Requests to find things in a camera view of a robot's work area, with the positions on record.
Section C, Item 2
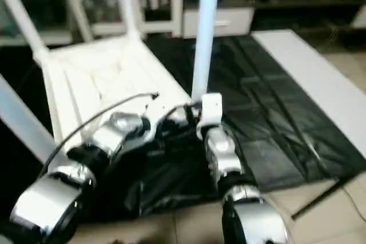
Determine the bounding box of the white plastic table leg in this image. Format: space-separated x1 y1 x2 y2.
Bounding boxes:
0 75 61 165
190 0 222 103
0 0 51 65
118 0 144 42

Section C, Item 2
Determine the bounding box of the white plastic table top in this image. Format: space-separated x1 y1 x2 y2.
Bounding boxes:
33 34 198 153

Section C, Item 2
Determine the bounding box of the black work mat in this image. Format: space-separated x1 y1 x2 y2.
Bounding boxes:
0 34 366 222

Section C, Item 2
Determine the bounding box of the white drawer unit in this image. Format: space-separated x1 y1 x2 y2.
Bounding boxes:
182 7 255 39

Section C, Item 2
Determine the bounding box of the white glass-door cabinet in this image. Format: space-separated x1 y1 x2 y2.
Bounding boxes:
60 0 185 40

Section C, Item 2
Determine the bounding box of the white flat board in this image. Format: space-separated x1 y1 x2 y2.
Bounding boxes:
252 29 366 159

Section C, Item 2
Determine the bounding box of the black metal stand leg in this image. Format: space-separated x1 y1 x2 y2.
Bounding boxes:
292 177 355 221

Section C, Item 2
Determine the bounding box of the dark low sideboard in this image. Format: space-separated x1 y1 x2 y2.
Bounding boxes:
226 0 366 30

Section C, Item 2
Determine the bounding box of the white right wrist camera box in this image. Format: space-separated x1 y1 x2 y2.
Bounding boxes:
197 93 224 137

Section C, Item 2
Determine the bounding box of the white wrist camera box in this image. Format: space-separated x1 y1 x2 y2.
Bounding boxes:
150 98 198 136
197 93 224 137

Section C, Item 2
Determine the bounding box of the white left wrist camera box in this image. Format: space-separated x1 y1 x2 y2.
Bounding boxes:
150 98 198 136

